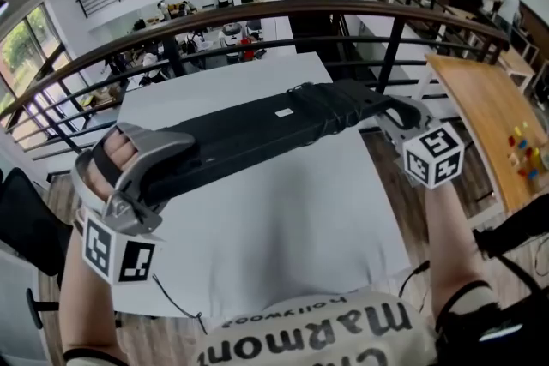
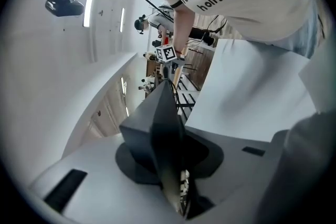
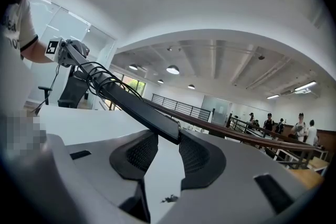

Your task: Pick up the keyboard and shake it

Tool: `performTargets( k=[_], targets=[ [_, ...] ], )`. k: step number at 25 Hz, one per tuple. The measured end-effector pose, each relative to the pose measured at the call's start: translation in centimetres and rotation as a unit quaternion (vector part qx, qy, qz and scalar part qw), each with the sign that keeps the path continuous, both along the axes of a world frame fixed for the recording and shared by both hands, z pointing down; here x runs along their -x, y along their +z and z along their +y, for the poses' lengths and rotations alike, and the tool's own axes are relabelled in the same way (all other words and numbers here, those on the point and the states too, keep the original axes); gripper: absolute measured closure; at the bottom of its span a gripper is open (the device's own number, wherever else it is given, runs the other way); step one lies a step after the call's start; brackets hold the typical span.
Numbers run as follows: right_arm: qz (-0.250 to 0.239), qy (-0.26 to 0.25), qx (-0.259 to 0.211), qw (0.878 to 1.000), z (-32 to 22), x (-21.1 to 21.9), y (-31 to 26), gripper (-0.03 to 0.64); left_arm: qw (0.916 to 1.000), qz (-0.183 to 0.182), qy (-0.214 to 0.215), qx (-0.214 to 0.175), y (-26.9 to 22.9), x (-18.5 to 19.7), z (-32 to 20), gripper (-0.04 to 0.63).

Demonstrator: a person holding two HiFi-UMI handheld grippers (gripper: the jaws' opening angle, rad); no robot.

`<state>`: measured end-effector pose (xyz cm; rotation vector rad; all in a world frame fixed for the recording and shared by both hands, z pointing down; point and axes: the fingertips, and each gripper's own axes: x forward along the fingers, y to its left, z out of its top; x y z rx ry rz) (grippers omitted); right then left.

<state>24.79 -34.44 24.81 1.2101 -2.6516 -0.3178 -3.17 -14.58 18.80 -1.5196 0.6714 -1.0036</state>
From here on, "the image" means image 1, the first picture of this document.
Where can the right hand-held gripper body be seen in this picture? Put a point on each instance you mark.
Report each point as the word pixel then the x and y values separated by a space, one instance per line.
pixel 433 154

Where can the black keyboard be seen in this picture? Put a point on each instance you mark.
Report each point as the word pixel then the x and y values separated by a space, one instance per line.
pixel 257 128

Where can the black office chair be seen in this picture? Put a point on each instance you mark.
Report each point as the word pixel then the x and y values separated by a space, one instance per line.
pixel 25 218

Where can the long wooden table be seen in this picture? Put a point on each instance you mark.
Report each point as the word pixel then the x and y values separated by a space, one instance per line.
pixel 480 98

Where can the wood-topped black railing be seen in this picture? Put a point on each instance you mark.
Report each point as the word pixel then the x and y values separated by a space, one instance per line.
pixel 398 34

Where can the small wooden table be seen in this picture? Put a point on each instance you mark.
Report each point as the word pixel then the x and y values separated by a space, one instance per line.
pixel 517 62

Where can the person's left hand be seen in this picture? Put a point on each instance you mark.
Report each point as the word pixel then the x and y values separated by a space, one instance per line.
pixel 122 150

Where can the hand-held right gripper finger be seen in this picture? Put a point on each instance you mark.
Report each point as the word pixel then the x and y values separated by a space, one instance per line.
pixel 422 115
pixel 392 133

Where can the pile of coloured toy blocks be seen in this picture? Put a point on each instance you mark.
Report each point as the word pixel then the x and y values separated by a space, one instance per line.
pixel 511 140

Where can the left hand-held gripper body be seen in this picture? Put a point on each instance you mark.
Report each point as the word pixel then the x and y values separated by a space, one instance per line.
pixel 116 248

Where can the person's right forearm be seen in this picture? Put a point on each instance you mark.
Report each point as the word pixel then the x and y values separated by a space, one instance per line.
pixel 450 248

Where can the large glass window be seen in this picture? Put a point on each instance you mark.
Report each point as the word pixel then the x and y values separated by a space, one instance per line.
pixel 25 47

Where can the cream printed t-shirt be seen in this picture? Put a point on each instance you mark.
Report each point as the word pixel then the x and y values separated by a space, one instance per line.
pixel 279 351

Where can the round pendant ceiling lamp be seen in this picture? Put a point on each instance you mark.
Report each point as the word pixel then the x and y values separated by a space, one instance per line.
pixel 2 7

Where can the person's left forearm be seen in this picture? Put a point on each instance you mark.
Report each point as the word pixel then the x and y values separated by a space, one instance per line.
pixel 86 304

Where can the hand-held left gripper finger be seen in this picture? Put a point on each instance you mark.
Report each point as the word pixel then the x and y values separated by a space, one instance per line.
pixel 167 145

